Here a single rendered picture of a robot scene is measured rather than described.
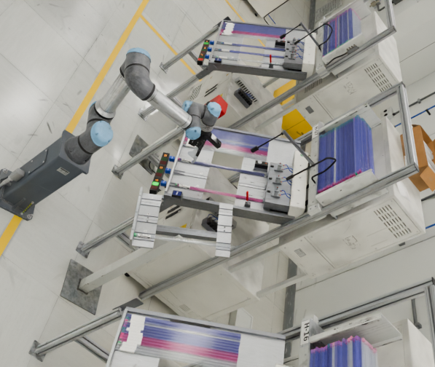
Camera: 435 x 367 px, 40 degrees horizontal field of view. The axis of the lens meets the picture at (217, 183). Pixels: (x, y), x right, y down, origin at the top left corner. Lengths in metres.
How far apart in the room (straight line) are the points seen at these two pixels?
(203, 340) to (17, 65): 2.27
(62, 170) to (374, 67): 2.29
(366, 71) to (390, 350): 2.34
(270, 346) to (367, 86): 2.32
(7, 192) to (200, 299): 1.34
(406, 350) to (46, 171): 1.92
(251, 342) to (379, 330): 0.56
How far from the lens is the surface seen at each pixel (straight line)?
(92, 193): 3.91
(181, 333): 2.62
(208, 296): 3.75
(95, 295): 3.59
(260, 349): 2.63
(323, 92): 4.40
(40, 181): 3.25
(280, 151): 3.61
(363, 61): 4.30
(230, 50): 4.52
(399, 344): 2.50
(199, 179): 3.32
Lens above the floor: 2.60
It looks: 31 degrees down
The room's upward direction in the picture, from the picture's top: 61 degrees clockwise
